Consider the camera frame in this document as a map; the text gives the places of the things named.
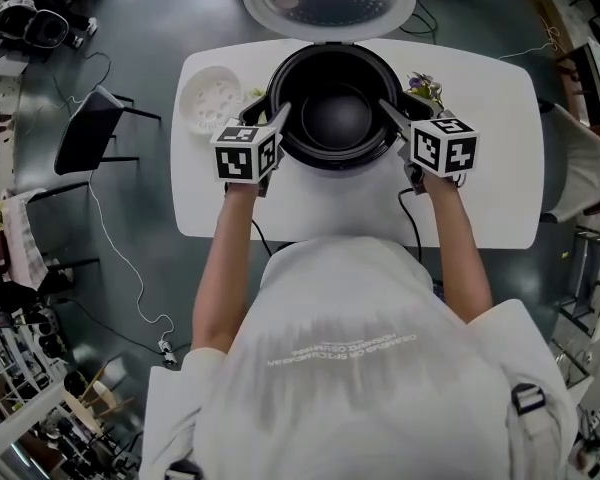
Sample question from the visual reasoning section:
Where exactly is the black chair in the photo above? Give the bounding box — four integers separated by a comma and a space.
27, 85, 164, 204

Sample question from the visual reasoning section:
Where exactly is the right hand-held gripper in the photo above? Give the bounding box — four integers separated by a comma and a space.
378, 91, 481, 197

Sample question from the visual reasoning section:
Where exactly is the small purple flower plant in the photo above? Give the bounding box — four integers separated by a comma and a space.
404, 71, 445, 114

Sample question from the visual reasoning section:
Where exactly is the grey armchair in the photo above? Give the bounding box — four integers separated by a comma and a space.
537, 98, 600, 222

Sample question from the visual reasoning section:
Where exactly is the backpack strap buckle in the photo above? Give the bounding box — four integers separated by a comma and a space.
509, 382, 549, 414
164, 460, 204, 480

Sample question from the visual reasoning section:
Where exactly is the person's white shirt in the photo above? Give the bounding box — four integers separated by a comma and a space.
138, 235, 581, 480

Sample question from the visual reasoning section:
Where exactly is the wooden stool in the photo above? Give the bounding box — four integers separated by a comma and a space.
62, 362, 136, 429

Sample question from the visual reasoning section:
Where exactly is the white steamer tray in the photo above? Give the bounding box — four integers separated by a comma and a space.
179, 66, 244, 137

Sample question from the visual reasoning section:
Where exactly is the dark grey bowl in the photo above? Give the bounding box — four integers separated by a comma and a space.
274, 50, 399, 162

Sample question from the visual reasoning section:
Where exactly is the person's right forearm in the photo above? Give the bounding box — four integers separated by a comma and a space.
422, 175, 494, 324

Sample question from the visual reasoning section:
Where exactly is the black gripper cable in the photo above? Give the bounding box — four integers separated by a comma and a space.
397, 187, 424, 264
249, 220, 275, 257

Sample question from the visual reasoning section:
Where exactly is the person's left forearm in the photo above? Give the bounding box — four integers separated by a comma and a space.
192, 182, 261, 354

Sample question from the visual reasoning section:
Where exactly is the rice cooker on floor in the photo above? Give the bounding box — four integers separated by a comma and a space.
22, 7, 71, 49

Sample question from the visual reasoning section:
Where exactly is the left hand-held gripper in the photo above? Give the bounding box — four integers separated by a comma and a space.
209, 96, 294, 199

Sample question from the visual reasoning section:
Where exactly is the white floor cable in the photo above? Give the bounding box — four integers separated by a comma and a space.
87, 177, 176, 344

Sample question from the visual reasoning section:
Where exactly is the dark rice cooker body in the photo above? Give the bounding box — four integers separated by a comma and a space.
265, 41, 405, 172

